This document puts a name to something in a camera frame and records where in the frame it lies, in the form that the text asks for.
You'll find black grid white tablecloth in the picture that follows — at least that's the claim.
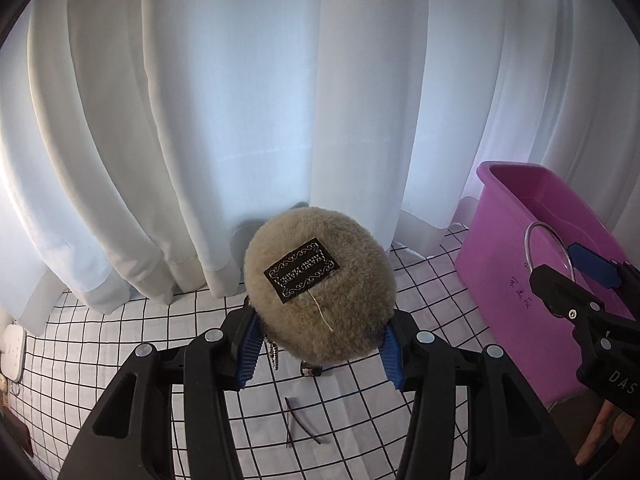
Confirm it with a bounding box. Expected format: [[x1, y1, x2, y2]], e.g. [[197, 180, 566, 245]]
[[10, 225, 566, 480]]

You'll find dark red flat object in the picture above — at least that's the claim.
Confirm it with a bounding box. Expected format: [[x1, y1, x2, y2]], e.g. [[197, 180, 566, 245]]
[[0, 406, 35, 459]]

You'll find beige fluffy pompom hair clip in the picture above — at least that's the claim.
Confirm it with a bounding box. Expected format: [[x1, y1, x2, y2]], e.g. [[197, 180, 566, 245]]
[[243, 210, 398, 377]]

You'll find dark hair tie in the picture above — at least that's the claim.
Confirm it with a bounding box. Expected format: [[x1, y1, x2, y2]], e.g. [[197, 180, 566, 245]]
[[284, 396, 328, 448]]

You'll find white curtain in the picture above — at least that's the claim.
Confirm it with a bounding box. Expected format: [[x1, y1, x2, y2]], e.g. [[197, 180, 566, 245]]
[[0, 0, 640, 321]]

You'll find white power strip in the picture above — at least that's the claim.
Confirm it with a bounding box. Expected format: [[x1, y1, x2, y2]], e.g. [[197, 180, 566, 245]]
[[0, 324, 27, 386]]

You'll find large silver bangle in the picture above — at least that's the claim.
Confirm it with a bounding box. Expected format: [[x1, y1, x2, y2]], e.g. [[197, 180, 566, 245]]
[[524, 221, 573, 281]]

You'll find person's right hand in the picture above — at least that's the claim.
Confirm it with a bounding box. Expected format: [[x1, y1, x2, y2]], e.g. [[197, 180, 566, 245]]
[[574, 400, 638, 467]]

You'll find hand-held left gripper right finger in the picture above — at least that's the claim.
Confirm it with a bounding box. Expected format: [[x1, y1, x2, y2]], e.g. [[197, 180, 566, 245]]
[[382, 310, 566, 480]]

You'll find purple plastic bin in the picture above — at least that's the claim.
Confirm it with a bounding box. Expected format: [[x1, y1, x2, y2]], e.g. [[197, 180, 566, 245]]
[[454, 161, 640, 406]]

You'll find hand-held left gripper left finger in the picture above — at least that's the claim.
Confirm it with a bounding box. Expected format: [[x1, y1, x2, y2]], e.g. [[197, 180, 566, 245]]
[[59, 305, 261, 480]]

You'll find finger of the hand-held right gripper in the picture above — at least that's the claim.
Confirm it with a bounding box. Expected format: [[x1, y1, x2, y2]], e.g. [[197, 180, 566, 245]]
[[567, 243, 640, 321], [530, 265, 640, 343]]

